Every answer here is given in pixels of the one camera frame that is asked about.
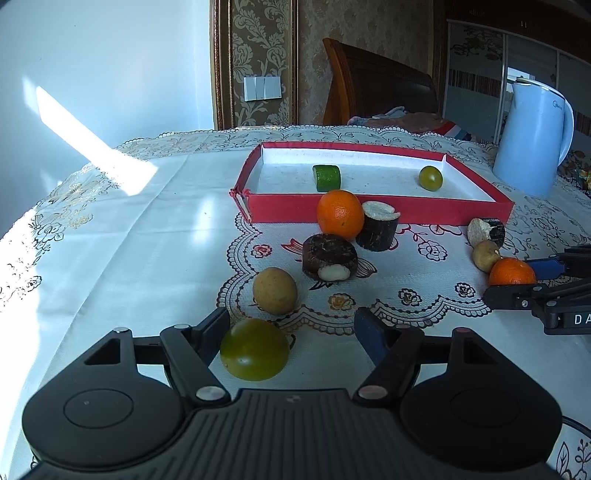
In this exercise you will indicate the dark brown water chestnut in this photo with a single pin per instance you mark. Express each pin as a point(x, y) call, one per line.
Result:
point(330, 254)

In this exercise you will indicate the patterned sliding door wardrobe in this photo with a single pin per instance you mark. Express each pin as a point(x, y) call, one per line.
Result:
point(480, 74)

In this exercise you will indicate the light blue electric kettle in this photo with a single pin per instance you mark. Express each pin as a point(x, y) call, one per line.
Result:
point(531, 138)

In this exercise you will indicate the white wall light switch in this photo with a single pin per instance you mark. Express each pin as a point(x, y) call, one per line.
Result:
point(262, 88)

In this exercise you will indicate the large dark sugarcane piece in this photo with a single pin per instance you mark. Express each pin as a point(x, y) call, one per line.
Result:
point(376, 230)

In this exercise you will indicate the ornate gold wall frame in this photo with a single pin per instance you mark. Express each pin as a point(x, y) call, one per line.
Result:
point(221, 64)

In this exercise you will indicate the small orange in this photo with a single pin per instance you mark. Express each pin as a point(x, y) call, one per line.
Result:
point(510, 273)

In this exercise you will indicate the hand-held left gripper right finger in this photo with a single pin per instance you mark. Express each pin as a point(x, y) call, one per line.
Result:
point(369, 333)

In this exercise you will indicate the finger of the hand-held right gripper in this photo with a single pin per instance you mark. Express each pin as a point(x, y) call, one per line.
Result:
point(508, 297)
point(545, 267)

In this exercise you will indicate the wooden bed headboard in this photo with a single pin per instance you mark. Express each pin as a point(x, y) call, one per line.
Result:
point(378, 87)

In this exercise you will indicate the small dark sugarcane piece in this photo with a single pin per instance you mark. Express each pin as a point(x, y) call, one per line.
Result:
point(489, 230)

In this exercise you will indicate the red flower lace doily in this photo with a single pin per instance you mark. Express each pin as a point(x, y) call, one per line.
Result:
point(415, 277)

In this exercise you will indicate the small brown potato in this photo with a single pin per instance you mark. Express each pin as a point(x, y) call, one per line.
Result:
point(485, 256)

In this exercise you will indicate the large green tomato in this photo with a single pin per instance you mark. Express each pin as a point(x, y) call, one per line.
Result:
point(254, 348)

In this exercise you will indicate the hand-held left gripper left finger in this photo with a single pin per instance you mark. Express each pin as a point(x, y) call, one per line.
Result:
point(214, 333)

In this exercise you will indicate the red cardboard tray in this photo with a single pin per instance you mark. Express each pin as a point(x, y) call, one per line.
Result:
point(286, 207)

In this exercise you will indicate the round brown potato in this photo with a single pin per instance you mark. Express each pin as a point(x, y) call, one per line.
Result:
point(274, 290)

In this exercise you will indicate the large orange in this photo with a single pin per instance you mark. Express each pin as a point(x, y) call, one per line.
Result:
point(339, 214)

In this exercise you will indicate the small green tomato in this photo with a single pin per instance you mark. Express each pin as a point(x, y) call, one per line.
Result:
point(431, 178)

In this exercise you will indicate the green cucumber piece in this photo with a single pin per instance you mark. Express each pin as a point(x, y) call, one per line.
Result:
point(327, 178)

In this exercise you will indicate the colourful bedding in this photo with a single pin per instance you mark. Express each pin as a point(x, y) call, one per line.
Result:
point(415, 121)

